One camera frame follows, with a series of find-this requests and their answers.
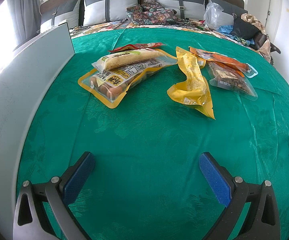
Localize brown dried snack pack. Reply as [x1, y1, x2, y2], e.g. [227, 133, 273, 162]
[206, 61, 258, 101]

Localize orange clear snack pack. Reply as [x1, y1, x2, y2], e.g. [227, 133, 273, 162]
[189, 46, 258, 79]

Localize grey curtain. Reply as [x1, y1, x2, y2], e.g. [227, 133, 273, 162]
[7, 0, 41, 46]

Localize yellow corn pack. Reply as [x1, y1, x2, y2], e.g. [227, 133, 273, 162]
[167, 47, 215, 119]

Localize floral bed sheet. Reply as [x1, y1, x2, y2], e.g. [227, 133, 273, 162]
[70, 19, 257, 53]

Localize middle grey pillow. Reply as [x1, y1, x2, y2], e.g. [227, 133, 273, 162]
[83, 0, 138, 26]

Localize green bed cover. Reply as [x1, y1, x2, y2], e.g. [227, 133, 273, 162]
[17, 28, 289, 239]

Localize white storage box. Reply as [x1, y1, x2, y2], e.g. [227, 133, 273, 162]
[0, 22, 74, 239]

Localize black bag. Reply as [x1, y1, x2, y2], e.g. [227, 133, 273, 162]
[230, 17, 260, 40]

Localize clear plastic bag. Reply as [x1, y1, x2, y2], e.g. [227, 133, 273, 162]
[204, 2, 224, 30]

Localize blue plastic bag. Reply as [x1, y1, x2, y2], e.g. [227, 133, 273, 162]
[217, 25, 235, 39]

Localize rice cracker pack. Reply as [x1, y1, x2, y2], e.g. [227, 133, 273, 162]
[92, 48, 164, 73]

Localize yellow sausage pack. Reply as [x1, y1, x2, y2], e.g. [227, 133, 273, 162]
[78, 49, 178, 109]

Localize floral folded blanket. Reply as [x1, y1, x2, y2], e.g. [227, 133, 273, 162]
[126, 0, 185, 25]

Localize beige patterned cloth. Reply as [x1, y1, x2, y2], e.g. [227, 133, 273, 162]
[241, 13, 272, 63]

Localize left grey pillow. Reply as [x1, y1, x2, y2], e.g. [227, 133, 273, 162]
[40, 0, 81, 33]

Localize red snack pack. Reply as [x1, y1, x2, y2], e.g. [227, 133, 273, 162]
[109, 42, 165, 54]

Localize far right grey pillow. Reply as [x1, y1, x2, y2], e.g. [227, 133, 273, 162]
[208, 0, 248, 26]

